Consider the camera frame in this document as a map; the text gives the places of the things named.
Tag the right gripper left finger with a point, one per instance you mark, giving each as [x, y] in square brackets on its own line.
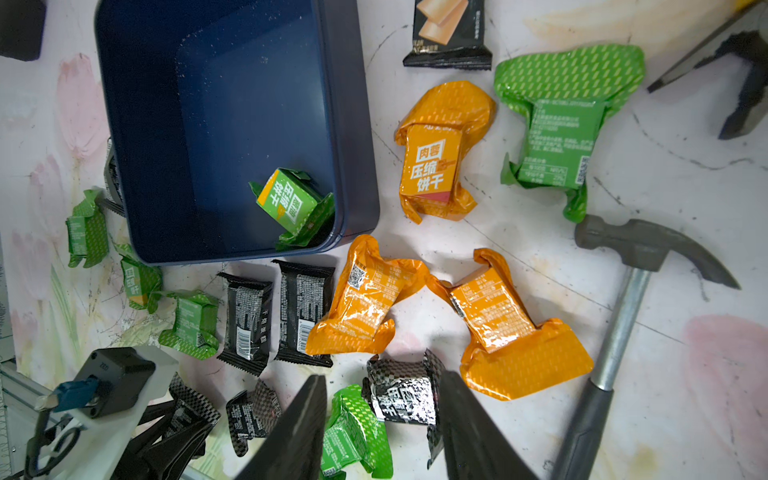
[293, 450]

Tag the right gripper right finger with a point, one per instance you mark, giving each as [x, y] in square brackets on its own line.
[474, 447]

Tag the orange cookie packet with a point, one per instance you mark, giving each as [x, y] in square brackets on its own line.
[509, 356]
[437, 134]
[369, 286]

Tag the dark blue storage box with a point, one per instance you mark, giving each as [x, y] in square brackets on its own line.
[204, 98]

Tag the black checkered cookie packet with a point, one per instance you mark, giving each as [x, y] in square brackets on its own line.
[407, 393]
[252, 414]
[190, 407]

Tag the green cookie packet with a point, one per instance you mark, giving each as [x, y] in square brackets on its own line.
[143, 284]
[565, 99]
[290, 198]
[88, 239]
[353, 434]
[194, 331]

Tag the claw hammer black handle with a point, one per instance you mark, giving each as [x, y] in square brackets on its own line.
[643, 247]

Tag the black wafer cookie packet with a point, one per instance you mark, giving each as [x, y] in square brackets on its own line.
[449, 34]

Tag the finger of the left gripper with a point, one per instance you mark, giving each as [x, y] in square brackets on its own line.
[148, 456]

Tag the yellow black pliers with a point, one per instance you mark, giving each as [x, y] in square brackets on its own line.
[740, 41]

